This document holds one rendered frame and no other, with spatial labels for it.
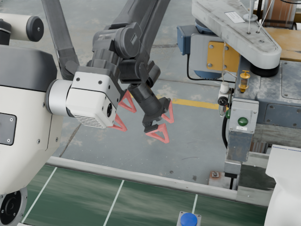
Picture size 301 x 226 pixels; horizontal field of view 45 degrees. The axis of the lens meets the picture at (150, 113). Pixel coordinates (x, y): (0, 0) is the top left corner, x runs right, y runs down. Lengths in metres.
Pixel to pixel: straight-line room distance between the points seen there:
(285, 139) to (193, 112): 1.78
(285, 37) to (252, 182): 0.80
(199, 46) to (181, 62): 2.30
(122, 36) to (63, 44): 0.30
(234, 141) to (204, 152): 1.57
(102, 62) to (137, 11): 0.22
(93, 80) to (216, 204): 1.30
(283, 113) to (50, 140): 0.66
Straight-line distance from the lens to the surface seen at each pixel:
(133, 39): 0.98
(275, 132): 1.40
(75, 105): 0.85
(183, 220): 1.37
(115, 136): 2.94
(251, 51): 1.20
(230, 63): 1.49
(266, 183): 1.93
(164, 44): 4.09
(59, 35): 1.21
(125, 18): 1.02
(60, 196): 2.12
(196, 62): 1.52
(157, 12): 1.16
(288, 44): 1.40
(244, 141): 1.21
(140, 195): 2.04
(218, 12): 1.40
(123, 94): 1.19
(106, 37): 0.97
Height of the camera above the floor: 1.99
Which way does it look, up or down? 40 degrees down
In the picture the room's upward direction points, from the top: 3 degrees counter-clockwise
